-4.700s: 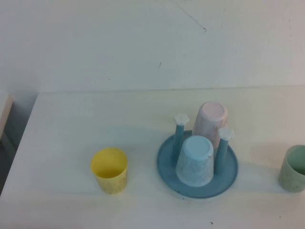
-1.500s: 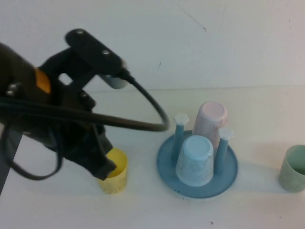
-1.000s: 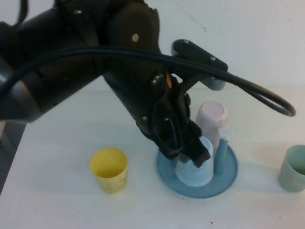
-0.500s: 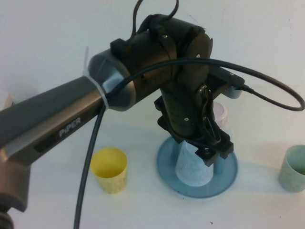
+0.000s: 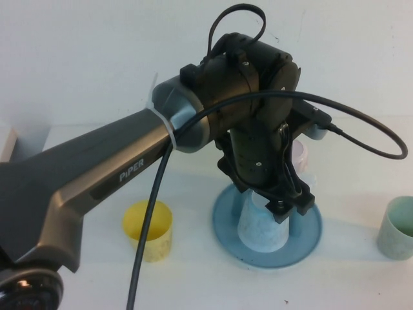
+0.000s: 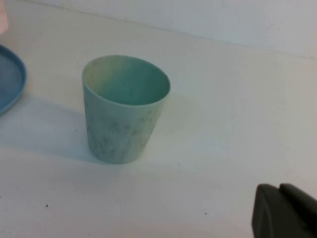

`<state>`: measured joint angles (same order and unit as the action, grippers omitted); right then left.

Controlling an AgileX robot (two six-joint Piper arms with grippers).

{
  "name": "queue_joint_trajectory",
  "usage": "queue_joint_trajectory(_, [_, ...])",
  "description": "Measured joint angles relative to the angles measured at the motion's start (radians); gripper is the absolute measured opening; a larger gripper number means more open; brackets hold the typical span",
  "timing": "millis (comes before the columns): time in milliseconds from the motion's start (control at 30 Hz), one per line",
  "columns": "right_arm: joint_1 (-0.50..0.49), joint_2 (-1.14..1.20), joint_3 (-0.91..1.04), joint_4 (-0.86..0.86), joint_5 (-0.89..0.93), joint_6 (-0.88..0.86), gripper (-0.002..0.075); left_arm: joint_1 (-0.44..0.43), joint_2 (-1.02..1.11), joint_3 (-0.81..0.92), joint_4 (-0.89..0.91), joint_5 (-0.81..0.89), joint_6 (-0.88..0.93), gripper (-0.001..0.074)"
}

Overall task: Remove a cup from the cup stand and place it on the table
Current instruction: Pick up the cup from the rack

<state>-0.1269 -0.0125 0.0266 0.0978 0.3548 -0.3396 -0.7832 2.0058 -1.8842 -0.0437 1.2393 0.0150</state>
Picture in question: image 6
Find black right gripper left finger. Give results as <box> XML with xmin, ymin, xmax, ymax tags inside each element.
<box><xmin>251</xmin><ymin>183</ymin><xmax>317</xmax><ymax>238</ymax></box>

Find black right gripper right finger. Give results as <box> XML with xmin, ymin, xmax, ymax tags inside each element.
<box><xmin>281</xmin><ymin>183</ymin><xmax>317</xmax><ymax>223</ymax></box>

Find green plastic cup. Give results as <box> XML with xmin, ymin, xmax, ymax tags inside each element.
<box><xmin>82</xmin><ymin>55</ymin><xmax>171</xmax><ymax>165</ymax></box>

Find blue cup stand with pegs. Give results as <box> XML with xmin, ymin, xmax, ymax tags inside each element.
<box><xmin>0</xmin><ymin>44</ymin><xmax>27</xmax><ymax>116</ymax></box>

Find pink plastic cup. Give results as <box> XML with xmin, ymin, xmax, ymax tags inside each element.
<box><xmin>0</xmin><ymin>0</ymin><xmax>9</xmax><ymax>34</ymax></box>

